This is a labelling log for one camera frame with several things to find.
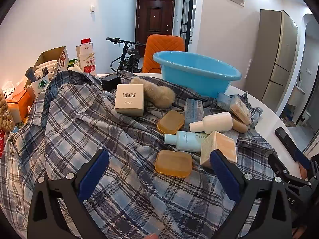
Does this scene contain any brown cardboard box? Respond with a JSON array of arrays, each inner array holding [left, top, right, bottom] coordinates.
[[25, 46, 70, 97]]

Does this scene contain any tan brown bottle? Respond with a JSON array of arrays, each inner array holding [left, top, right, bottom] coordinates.
[[230, 117, 248, 133]]

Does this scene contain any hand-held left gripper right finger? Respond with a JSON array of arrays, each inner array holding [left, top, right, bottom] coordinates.
[[209, 150, 292, 239]]

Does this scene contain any beige refrigerator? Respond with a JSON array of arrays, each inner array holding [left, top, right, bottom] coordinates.
[[245, 9, 299, 110]]

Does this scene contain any green and white cup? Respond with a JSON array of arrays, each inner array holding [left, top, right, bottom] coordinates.
[[30, 76, 51, 97]]

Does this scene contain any cream cardboard box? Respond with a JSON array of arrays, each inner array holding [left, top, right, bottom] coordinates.
[[200, 131, 238, 168]]

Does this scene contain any black remote control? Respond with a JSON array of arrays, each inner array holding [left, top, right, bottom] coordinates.
[[275, 127, 298, 160]]

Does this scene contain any light blue patterned bottle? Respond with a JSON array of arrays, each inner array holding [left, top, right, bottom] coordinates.
[[164, 131, 210, 153]]

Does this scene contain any white plastic bottle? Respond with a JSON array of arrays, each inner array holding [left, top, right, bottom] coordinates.
[[189, 112, 233, 134]]

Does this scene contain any beige furry pouch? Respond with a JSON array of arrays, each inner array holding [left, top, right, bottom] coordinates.
[[130, 77, 176, 108]]

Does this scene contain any milk carton with red cap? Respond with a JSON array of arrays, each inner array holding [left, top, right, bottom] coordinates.
[[75, 38, 97, 76]]

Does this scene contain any blue wipes packet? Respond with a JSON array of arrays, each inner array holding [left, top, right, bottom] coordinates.
[[184, 98, 205, 122]]

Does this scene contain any bag of peanuts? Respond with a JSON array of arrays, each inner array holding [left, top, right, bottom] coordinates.
[[0, 90, 15, 132]]

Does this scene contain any white barcode box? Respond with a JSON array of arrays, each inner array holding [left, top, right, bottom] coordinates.
[[114, 84, 145, 117]]

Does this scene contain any black power adapter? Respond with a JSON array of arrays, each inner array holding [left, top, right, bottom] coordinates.
[[101, 75, 121, 91]]

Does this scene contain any makeup brush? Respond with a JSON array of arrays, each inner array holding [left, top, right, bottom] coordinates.
[[25, 67, 38, 81]]

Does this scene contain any dark wooden door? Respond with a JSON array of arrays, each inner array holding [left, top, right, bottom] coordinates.
[[135, 0, 175, 58]]

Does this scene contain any black bicycle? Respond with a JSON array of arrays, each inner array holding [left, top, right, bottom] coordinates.
[[106, 37, 146, 75]]

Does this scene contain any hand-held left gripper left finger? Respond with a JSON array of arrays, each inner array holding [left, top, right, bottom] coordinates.
[[27, 149, 110, 239]]

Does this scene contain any blue plastic basin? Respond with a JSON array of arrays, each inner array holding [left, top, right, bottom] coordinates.
[[153, 51, 242, 99]]

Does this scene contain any white plastic bag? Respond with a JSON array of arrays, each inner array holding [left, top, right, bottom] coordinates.
[[67, 62, 83, 74]]

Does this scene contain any black framed glass door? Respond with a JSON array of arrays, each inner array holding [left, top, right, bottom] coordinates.
[[180, 0, 198, 45]]

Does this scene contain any orange chair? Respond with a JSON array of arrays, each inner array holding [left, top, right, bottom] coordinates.
[[142, 34, 186, 74]]

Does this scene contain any tan snack packet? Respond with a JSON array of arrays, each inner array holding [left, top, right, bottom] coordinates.
[[229, 97, 252, 125]]

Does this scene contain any orange soap box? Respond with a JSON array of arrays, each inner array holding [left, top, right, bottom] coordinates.
[[155, 150, 193, 178], [157, 110, 185, 135]]

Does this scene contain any orange tissue box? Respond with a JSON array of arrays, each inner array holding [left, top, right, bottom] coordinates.
[[5, 88, 34, 123]]

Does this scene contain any pile of white sachets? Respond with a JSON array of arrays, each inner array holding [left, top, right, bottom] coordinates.
[[35, 59, 59, 80]]

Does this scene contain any blue plaid shirt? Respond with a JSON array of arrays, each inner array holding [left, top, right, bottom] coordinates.
[[0, 70, 292, 239]]

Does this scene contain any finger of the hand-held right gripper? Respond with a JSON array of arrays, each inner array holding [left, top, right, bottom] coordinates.
[[268, 153, 291, 180], [293, 149, 315, 180]]

